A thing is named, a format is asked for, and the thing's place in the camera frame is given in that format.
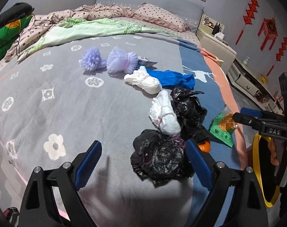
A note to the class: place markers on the green snack packet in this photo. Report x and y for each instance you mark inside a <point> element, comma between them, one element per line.
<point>223,126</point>

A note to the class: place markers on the black folded cloth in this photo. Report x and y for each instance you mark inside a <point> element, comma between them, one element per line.
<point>17,11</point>

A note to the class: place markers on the orange fruit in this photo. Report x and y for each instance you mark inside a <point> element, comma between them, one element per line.
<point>205,146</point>

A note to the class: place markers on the black bottle on cabinet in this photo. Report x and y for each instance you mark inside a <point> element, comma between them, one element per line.
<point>216,28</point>

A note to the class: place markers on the red square hanging ornament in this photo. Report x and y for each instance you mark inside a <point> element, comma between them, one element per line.
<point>268,28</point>

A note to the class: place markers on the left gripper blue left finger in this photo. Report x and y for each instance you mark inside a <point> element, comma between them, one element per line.
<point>39,207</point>

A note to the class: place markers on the green orange folded blanket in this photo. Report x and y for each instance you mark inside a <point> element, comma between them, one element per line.
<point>10,32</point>

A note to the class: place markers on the pink dotted duvet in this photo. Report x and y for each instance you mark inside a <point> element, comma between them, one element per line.
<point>40,24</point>

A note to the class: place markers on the grey floral deer blanket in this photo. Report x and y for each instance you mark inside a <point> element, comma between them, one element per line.
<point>51,110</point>

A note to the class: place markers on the purple mesh ball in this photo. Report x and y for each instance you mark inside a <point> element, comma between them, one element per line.
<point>92,60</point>
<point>120,61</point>

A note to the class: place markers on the right hand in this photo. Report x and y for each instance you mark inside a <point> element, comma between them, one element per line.
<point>272,148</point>

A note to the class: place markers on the green white quilt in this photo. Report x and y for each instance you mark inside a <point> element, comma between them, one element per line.
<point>66,33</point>

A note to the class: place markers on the blue plastic bag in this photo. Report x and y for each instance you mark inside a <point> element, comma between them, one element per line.
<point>171,79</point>

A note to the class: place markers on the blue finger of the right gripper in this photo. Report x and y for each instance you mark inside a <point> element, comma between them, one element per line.
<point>251,112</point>
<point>252,120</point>

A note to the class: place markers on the red chinese knot decoration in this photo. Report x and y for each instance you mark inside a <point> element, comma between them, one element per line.
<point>248,17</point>

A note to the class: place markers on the black plastic bag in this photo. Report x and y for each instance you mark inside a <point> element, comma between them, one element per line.
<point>160,158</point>
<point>190,114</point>

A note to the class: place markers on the small clear bottle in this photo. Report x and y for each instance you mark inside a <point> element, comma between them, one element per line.
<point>246,61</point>

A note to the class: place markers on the white tissue box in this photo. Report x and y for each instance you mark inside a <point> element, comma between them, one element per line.
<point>219,36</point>

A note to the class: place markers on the lower red chinese knot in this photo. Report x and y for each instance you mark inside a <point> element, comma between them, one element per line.
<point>279,55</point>

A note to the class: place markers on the white low drawer cabinet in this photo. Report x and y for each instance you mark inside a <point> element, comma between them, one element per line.
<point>250,85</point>

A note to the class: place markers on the white bag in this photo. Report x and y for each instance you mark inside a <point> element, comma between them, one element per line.
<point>162,114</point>
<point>144,81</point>

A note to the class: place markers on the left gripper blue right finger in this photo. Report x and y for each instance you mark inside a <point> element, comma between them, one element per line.
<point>247,207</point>

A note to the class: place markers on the beige bedside cabinet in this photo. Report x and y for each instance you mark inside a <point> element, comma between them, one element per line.
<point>214,44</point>

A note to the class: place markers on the pink dotted pillow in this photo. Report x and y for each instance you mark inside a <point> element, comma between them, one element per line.
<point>161,17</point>

